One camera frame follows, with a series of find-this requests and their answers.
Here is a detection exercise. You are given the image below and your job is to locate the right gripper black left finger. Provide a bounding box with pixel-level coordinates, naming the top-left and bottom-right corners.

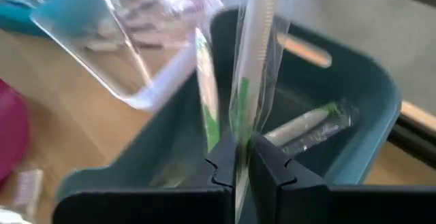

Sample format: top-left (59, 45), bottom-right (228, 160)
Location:
top-left (52, 131), bottom-right (238, 224)

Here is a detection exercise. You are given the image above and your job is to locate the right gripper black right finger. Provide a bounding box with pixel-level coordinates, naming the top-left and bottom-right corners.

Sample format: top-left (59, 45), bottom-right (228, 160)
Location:
top-left (248, 131), bottom-right (436, 224)

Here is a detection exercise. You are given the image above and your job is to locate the green toothbrush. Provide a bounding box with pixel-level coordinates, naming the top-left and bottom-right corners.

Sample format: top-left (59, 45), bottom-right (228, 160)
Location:
top-left (227, 0), bottom-right (298, 224)
top-left (194, 28), bottom-right (222, 153)
top-left (281, 106), bottom-right (360, 157)

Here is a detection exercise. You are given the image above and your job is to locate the magenta plastic bin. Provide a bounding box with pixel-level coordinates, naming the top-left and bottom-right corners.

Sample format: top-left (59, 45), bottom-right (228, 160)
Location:
top-left (0, 77), bottom-right (31, 184)

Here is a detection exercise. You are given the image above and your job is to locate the dark grey plastic bin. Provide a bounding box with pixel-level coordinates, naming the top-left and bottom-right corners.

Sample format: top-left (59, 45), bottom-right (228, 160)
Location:
top-left (56, 7), bottom-right (403, 201)

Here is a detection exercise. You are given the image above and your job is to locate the clear white plastic bin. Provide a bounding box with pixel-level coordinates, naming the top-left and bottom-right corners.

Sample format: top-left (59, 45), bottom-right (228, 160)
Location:
top-left (30, 0), bottom-right (225, 112)

